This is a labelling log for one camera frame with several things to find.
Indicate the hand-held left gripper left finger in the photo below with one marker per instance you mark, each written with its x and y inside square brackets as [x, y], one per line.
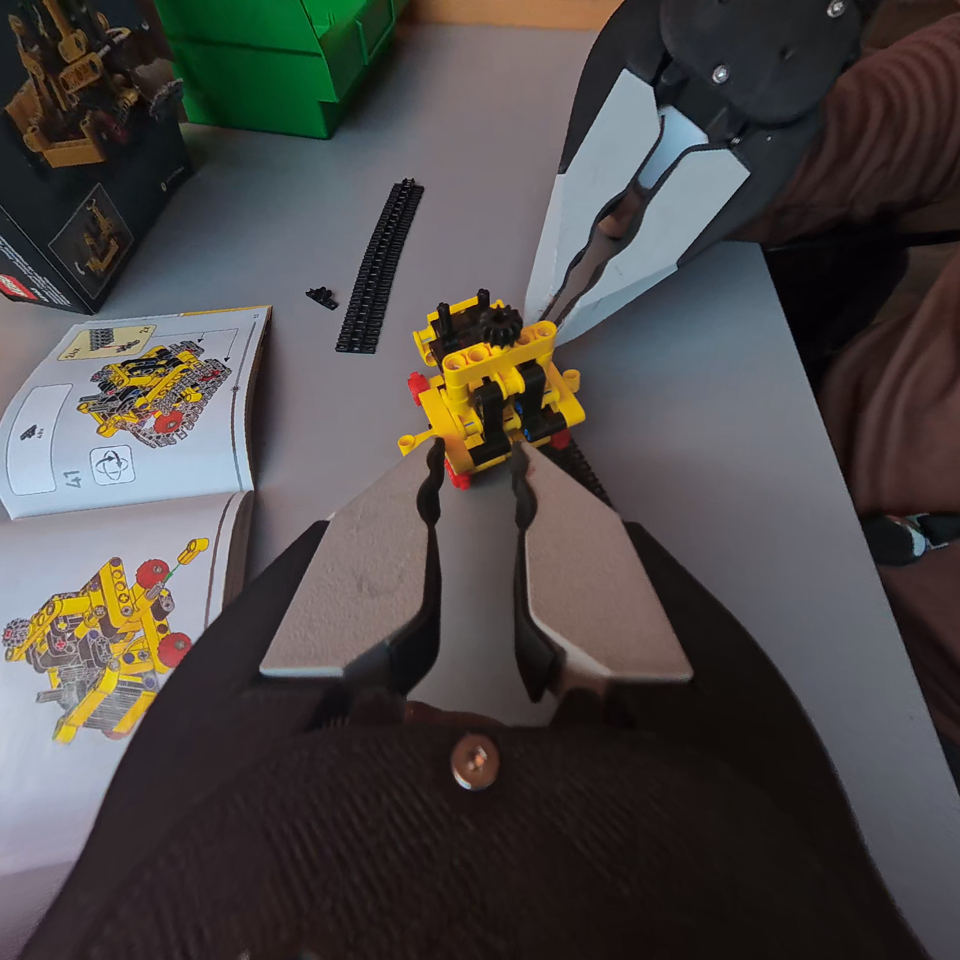
[352, 577]

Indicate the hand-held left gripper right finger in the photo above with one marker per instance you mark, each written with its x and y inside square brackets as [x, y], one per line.
[600, 592]

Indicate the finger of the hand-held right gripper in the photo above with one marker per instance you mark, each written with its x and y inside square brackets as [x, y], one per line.
[592, 187]
[697, 187]

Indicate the black lego track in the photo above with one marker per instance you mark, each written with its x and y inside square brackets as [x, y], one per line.
[379, 270]
[589, 469]

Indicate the yellow lego bulldozer model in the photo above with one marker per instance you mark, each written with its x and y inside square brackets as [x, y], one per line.
[457, 409]

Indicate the person's right forearm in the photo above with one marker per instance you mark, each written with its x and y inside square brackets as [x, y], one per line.
[885, 135]

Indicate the small black lego track link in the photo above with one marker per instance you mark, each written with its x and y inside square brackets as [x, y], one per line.
[322, 295]

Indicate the lego instruction booklet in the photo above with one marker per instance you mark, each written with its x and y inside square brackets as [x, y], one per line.
[45, 465]

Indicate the black lego set box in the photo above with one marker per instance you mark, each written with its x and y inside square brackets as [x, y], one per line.
[82, 150]

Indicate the dark patterned cloth item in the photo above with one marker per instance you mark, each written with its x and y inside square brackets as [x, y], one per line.
[911, 536]

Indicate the green plastic container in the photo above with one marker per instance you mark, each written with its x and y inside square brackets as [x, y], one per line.
[285, 60]

